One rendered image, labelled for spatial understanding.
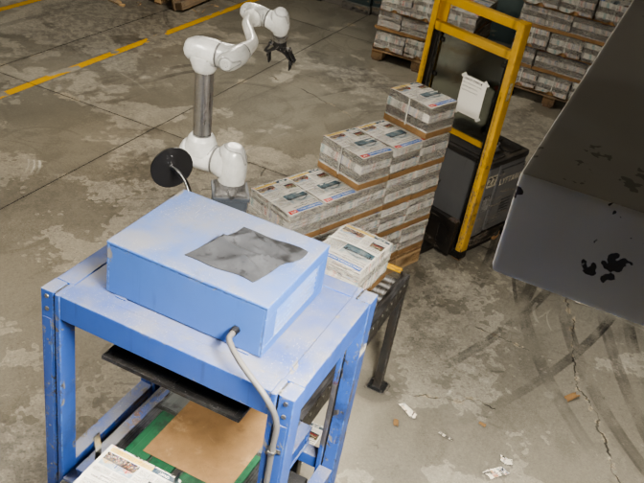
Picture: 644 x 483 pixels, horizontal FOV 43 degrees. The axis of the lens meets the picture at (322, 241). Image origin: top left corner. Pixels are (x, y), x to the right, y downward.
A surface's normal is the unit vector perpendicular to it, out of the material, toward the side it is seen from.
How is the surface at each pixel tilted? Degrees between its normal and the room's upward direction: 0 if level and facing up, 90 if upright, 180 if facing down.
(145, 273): 90
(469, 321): 0
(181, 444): 0
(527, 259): 90
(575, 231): 90
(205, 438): 0
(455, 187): 90
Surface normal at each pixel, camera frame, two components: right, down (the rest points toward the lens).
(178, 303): -0.43, 0.42
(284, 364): 0.15, -0.84
